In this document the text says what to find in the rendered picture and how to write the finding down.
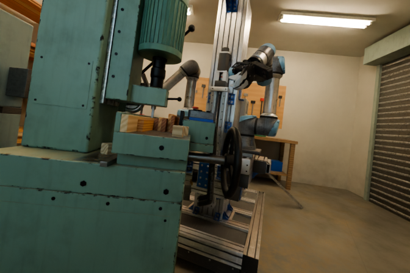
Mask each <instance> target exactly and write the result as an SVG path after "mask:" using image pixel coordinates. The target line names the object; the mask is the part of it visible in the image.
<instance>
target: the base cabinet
mask: <svg viewBox="0 0 410 273"><path fill-rule="evenodd" d="M183 200H184V193H183V198H182V202H181V203H179V202H167V201H160V200H148V199H136V198H129V197H117V196H105V195H98V194H85V193H74V192H67V191H54V190H43V189H36V188H23V187H17V186H4V185H0V273H174V272H175V267H176V257H177V251H178V238H179V229H180V223H181V214H182V205H183Z"/></svg>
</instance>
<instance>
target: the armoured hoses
mask: <svg viewBox="0 0 410 273"><path fill-rule="evenodd" d="M213 123H215V134H214V143H213V146H214V149H213V153H210V154H211V155H216V148H217V132H218V131H217V129H218V121H214V122H213ZM214 178H215V164H213V163H209V174H208V184H207V185H208V187H207V194H206V195H203V196H198V197H197V200H198V201H199V202H197V206H199V207H201V206H205V205H210V204H211V203H212V201H213V199H214V198H213V197H214V183H215V182H214V180H215V179H214Z"/></svg>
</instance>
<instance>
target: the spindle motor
mask: <svg viewBox="0 0 410 273"><path fill-rule="evenodd" d="M188 9H189V0H145V3H144V8H143V17H142V26H141V31H140V39H139V45H138V54H139V55H140V56H141V57H143V58H144V59H147V60H149V61H151V62H153V60H152V59H153V57H154V56H159V57H163V58H166V59H167V63H166V65H176V64H179V63H181V61H182V52H183V46H184V37H185V28H186V22H187V14H188Z"/></svg>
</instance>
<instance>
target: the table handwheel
mask: <svg viewBox="0 0 410 273"><path fill-rule="evenodd" d="M230 141H231V145H230V148H229V143H230ZM228 149H229V153H228ZM233 152H234V154H233ZM188 161H196V162H202V163H213V164H219V165H221V189H222V192H223V195H224V197H226V198H228V199H230V198H232V197H233V196H234V195H235V193H236V191H237V187H238V185H239V180H240V174H241V168H242V139H241V136H240V132H239V130H238V128H236V127H231V128H230V129H229V130H228V131H227V134H226V136H225V140H224V144H223V150H222V155H211V154H201V153H194V152H189V155H188ZM226 168H228V169H229V178H230V186H229V189H228V184H227V177H226Z"/></svg>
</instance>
